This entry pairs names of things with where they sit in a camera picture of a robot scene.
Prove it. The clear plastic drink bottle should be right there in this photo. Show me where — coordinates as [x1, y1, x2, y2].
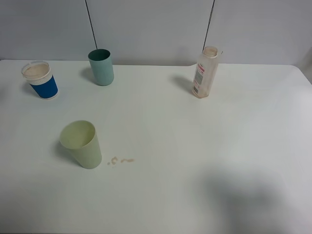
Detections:
[192, 46, 219, 98]

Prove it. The glass cup with blue sleeve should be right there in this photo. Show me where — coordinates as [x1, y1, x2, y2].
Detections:
[21, 60, 59, 99]

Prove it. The light green plastic cup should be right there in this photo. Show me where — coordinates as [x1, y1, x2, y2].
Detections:
[59, 120, 102, 169]

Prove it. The teal plastic cup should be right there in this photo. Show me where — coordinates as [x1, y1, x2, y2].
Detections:
[88, 49, 114, 86]

